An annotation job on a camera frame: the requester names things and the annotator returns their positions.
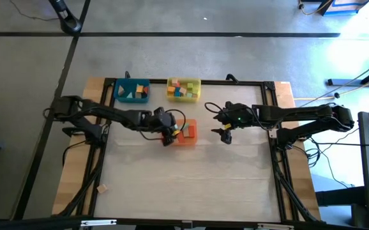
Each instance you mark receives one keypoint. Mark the white-pink wooden block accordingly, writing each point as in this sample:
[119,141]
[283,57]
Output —
[174,81]

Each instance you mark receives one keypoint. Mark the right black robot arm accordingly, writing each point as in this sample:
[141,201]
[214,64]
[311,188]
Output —
[299,116]

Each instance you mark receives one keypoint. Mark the yellow-orange wooden cube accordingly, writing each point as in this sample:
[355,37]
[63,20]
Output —
[171,89]

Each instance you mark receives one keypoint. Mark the orange wooden wedge block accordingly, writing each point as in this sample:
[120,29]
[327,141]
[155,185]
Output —
[146,90]

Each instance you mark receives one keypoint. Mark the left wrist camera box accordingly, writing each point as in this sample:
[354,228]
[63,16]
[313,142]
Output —
[168,140]

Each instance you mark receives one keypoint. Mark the black frame clamp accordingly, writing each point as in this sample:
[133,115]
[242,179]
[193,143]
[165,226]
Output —
[231,77]
[127,75]

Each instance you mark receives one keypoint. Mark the wooden table side board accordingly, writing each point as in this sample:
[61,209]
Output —
[92,89]
[299,179]

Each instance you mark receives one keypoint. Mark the grey metal stand base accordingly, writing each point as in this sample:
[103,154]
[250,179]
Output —
[347,82]

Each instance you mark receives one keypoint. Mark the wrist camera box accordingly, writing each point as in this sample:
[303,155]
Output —
[226,137]
[168,140]

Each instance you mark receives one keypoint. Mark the black overhead rig bar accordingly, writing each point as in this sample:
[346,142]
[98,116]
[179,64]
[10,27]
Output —
[28,223]

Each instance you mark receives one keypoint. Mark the tan wooden brick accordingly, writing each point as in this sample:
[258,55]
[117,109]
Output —
[186,133]

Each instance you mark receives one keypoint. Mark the yellow translucent plastic bin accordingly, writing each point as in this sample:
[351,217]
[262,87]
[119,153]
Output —
[184,99]

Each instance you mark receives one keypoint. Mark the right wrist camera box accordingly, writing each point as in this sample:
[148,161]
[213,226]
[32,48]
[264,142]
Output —
[226,137]

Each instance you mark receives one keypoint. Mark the teal wooden brick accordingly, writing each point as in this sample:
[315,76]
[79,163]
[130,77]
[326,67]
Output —
[185,126]

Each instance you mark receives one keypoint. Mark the teal plastic bin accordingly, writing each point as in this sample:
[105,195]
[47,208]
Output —
[124,97]

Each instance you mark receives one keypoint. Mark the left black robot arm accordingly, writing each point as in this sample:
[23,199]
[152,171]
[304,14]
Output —
[108,115]

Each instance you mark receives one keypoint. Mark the black floor stand foot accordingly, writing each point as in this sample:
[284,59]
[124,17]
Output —
[69,24]

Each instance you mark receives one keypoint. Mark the black aluminium table frame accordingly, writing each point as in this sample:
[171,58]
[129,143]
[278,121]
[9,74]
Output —
[219,82]

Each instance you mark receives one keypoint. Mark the yellow wooden block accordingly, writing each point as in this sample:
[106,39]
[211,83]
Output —
[195,91]

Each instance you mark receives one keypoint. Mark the small tan wooden cube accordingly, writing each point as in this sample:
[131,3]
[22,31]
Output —
[183,91]

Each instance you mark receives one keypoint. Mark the light teal wooden cube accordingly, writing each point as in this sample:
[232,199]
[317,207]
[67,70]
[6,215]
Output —
[189,95]

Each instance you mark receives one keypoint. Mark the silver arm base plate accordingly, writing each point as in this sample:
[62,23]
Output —
[271,134]

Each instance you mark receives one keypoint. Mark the blue wooden cube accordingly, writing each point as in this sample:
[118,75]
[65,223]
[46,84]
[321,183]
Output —
[177,93]

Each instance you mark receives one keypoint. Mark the light teal wooden wedge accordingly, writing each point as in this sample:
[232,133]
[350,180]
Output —
[129,95]

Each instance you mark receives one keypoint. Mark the orange translucent plastic bin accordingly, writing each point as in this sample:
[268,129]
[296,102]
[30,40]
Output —
[193,140]

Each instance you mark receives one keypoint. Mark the silver metal bracket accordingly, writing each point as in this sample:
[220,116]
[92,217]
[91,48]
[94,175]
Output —
[98,222]
[275,226]

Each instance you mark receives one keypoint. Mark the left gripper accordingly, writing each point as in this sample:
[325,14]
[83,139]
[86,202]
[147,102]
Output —
[163,120]

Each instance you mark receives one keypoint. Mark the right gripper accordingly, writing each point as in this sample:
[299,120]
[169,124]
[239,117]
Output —
[237,117]

